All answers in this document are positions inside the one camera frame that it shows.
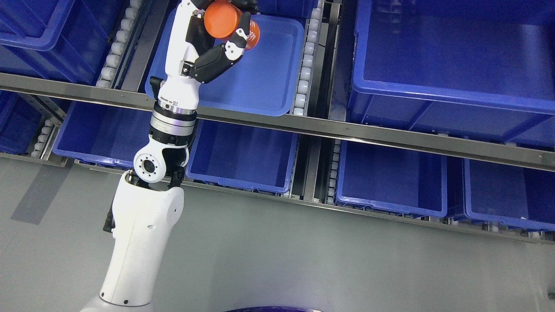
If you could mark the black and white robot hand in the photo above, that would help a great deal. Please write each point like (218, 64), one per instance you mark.
(193, 59)

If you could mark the orange cylindrical capacitor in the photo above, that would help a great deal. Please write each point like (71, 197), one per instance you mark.
(221, 19)

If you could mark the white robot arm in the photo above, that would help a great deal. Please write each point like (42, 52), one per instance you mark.
(148, 202)

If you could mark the metal shelf rack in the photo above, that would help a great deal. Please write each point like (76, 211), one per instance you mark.
(325, 129)

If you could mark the shallow blue tray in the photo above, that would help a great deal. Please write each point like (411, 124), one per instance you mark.
(264, 82)

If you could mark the blue bin lower left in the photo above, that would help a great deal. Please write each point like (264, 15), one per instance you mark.
(102, 135)

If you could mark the blue bin lower middle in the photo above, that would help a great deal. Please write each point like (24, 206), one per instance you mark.
(243, 157)

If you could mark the blue bin upper left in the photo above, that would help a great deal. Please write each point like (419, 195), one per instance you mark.
(62, 40)

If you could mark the blue bin far left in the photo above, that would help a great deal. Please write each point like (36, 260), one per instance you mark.
(18, 123)

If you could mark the blue bin lower right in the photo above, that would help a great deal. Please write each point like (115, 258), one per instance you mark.
(391, 180)

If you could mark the large blue bin upper right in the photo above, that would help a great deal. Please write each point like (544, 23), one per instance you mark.
(482, 69)

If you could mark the blue bin far right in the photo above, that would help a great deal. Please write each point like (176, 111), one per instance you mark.
(516, 197)

